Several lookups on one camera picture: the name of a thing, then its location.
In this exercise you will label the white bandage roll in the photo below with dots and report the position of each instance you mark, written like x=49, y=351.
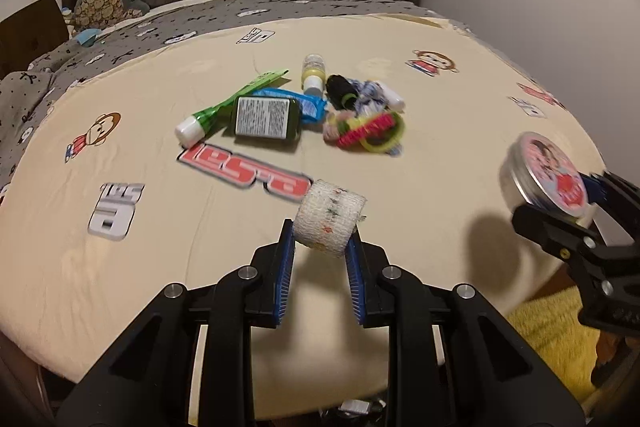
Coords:
x=327, y=219

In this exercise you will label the pink wristband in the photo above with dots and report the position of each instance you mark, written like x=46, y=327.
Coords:
x=367, y=129

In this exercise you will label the small white device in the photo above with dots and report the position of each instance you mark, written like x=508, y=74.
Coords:
x=361, y=407

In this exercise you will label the brown cardboard box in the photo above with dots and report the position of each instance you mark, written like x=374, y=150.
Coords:
x=30, y=37

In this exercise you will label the small yellow bottle white cap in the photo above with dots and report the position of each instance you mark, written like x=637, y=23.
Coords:
x=313, y=71

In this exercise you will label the yellow fluffy blanket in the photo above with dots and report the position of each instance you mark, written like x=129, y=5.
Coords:
x=555, y=337

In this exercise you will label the white stick tube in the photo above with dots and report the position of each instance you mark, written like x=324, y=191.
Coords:
x=392, y=97

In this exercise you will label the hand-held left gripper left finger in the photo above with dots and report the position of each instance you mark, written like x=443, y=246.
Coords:
x=285, y=274

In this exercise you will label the pink green knitted band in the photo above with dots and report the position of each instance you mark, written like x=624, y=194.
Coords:
x=336, y=127

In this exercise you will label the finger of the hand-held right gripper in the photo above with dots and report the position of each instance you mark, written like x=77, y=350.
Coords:
x=617, y=202
x=555, y=232

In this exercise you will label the green tube white cap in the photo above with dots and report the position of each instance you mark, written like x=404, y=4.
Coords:
x=220, y=107

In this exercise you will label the cream printed bed sheet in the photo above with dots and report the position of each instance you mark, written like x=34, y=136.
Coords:
x=425, y=132

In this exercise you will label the dark green bottle white label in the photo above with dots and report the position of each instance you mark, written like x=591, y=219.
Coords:
x=265, y=118

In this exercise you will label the blue white patterned cloth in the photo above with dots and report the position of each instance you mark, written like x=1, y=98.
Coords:
x=369, y=97

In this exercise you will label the small blue cloth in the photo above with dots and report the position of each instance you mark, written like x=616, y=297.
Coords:
x=86, y=36

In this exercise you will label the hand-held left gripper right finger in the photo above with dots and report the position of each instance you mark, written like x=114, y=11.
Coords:
x=356, y=279

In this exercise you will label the blue plastic packet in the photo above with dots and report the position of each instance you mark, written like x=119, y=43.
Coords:
x=312, y=109

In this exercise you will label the black thread spool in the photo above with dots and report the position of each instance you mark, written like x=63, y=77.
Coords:
x=340, y=91

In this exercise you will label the round metal tin pink lid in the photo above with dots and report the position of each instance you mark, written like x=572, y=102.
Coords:
x=547, y=169

